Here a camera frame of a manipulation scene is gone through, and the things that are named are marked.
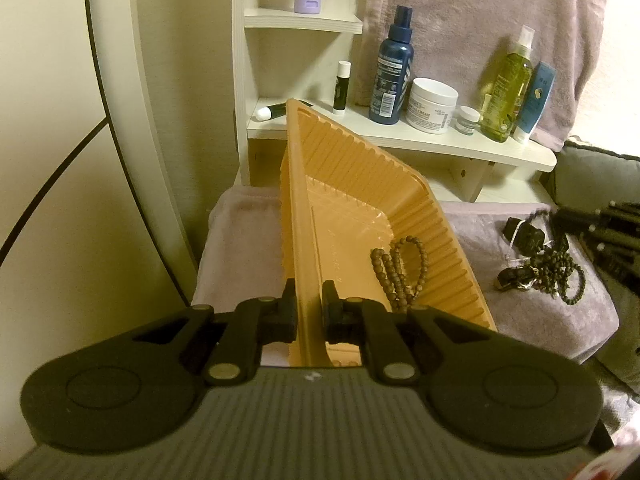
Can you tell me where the black lip balm stick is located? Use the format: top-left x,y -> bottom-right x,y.
332,60 -> 352,112
252,104 -> 288,122

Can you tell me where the dark bead necklace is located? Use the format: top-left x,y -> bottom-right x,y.
529,247 -> 587,307

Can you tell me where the white wooden shelf unit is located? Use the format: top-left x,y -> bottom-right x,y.
232,0 -> 558,206

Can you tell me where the green oil pump bottle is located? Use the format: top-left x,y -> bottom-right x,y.
480,25 -> 536,143

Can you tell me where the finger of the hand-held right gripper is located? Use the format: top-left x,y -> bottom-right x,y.
552,201 -> 640,243
592,240 -> 640,306

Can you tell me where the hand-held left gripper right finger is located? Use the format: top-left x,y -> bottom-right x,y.
320,280 -> 493,386

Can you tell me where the brown wooden bead bracelet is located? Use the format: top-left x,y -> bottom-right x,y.
369,247 -> 408,312
390,236 -> 430,307

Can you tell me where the large white cream jar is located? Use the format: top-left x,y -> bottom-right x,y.
404,77 -> 459,135

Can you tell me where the blue spray bottle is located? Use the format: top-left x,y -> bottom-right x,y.
368,5 -> 416,125

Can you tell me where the black cable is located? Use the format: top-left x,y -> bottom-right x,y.
0,115 -> 109,267

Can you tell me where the small white jar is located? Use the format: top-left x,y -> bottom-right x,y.
456,106 -> 482,136

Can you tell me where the white and red packet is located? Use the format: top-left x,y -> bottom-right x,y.
565,440 -> 640,480

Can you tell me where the blue and white tube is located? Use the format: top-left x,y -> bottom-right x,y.
512,61 -> 557,145

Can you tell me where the pink hanging towel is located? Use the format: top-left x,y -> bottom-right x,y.
362,0 -> 608,153

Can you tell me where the orange plastic tray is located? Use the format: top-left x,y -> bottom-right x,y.
279,99 -> 498,368

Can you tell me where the black strap accessory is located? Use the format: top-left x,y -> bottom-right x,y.
496,266 -> 532,292

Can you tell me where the pink fluffy mat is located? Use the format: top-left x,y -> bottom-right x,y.
192,185 -> 621,366

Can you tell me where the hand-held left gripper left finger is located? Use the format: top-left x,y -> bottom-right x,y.
132,279 -> 299,386

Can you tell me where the white round frame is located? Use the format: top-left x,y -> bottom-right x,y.
82,0 -> 201,306

